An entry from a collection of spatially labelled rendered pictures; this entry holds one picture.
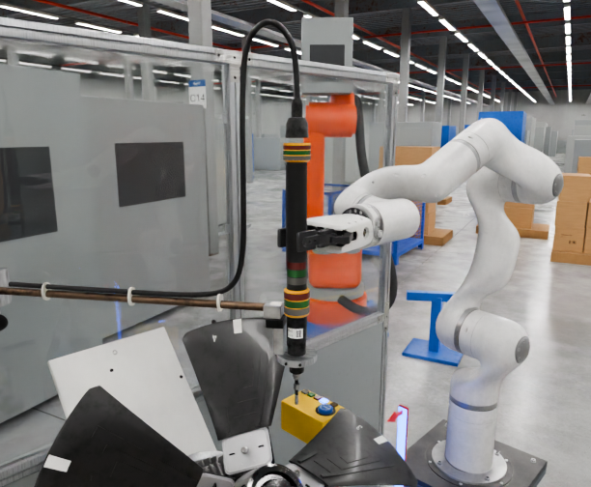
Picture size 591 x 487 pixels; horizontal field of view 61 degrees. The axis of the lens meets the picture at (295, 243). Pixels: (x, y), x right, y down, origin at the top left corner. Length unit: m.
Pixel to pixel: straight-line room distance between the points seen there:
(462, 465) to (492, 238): 0.59
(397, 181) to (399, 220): 0.13
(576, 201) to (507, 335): 6.95
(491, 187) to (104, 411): 0.99
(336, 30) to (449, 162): 3.67
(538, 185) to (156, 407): 0.97
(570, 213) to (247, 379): 7.43
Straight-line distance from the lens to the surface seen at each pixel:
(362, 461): 1.10
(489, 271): 1.31
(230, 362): 1.03
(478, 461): 1.48
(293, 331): 0.86
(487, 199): 1.35
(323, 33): 4.69
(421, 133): 11.30
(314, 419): 1.41
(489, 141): 1.19
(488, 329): 1.30
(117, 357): 1.18
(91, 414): 0.84
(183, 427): 1.18
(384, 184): 1.09
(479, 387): 1.36
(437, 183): 1.07
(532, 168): 1.28
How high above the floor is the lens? 1.80
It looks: 12 degrees down
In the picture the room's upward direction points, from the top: straight up
